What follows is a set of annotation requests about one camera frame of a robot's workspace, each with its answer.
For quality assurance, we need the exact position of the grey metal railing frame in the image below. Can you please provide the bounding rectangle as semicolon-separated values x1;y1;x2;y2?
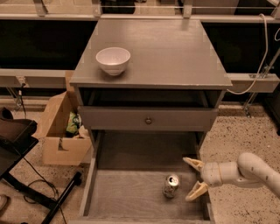
0;0;280;95

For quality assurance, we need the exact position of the open cardboard box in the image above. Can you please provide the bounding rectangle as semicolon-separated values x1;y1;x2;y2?
33;71;92;165

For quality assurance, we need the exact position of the white ceramic bowl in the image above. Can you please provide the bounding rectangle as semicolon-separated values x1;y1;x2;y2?
95;47;130;76

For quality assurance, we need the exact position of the green 7up soda can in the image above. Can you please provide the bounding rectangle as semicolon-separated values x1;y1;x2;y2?
162;174;179;199

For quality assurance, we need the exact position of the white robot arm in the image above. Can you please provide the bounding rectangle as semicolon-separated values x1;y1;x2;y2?
183;152;280;201

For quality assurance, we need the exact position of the open grey middle drawer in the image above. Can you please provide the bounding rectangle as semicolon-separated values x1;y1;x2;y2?
69;131;215;224

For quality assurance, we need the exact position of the black stand with seat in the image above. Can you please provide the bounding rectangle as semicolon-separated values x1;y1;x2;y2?
0;108;81;224

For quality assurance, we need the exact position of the green snack bag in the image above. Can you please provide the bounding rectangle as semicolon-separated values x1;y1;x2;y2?
66;112;81;137

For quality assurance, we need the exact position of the round metal drawer knob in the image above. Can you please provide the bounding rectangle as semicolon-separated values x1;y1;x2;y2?
145;117;152;125

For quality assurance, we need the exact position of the black floor cable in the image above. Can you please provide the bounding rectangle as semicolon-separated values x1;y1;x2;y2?
11;145;68;224

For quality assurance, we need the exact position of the closed grey top drawer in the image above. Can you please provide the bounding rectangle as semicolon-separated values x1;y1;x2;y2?
79;106;218;131

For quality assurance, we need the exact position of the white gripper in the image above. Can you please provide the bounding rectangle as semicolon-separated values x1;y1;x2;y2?
183;157;222;201

